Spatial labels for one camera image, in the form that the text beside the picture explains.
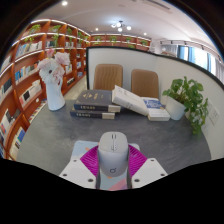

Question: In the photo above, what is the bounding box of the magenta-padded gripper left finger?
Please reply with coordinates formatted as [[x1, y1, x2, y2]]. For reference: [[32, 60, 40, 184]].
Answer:
[[59, 143, 101, 190]]

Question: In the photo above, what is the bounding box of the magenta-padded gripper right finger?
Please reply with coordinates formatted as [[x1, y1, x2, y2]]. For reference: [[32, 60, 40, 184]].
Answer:
[[126, 143, 169, 189]]

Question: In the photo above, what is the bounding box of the light grey computer mouse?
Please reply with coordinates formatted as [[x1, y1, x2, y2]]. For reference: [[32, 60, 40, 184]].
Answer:
[[97, 131, 130, 182]]

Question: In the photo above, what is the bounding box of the thick dark hardcover book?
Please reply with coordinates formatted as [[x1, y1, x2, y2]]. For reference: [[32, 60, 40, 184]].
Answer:
[[73, 89, 122, 113], [69, 106, 116, 120]]

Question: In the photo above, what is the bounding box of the white book with blue cover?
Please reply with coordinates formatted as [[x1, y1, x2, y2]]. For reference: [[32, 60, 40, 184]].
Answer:
[[141, 96, 171, 122]]

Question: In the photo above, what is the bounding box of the thick white book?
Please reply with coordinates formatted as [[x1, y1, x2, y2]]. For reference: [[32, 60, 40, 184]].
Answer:
[[111, 85, 150, 117]]

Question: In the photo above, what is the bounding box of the white ceramic pitcher vase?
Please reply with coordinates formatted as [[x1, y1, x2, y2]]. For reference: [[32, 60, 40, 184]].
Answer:
[[44, 78, 67, 112]]

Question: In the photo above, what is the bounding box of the green plant in white pot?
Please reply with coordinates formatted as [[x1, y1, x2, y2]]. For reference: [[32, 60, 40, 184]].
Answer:
[[161, 76, 209, 136]]

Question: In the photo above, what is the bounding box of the brown upholstered chair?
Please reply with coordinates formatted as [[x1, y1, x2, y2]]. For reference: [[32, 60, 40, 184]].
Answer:
[[93, 63, 124, 92], [130, 68, 160, 100]]

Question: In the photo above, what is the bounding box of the pink and white flower bouquet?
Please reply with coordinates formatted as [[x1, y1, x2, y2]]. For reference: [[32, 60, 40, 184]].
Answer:
[[37, 49, 72, 86]]

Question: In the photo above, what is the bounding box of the orange wooden bookshelf unit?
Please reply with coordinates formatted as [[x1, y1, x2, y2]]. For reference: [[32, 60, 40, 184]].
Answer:
[[0, 18, 153, 161]]

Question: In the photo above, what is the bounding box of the window with grey curtains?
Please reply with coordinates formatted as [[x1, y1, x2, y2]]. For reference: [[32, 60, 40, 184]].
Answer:
[[159, 39, 224, 84]]

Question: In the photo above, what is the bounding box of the cluster of ceiling lights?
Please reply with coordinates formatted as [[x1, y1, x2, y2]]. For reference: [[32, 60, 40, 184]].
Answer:
[[110, 20, 133, 33]]

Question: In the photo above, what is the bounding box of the ceiling air conditioner vent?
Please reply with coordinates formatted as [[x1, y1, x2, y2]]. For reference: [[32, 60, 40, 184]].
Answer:
[[131, 0, 174, 14]]

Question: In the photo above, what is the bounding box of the white wall socket plate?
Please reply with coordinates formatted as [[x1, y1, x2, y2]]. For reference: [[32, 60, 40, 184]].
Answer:
[[207, 99, 221, 126]]

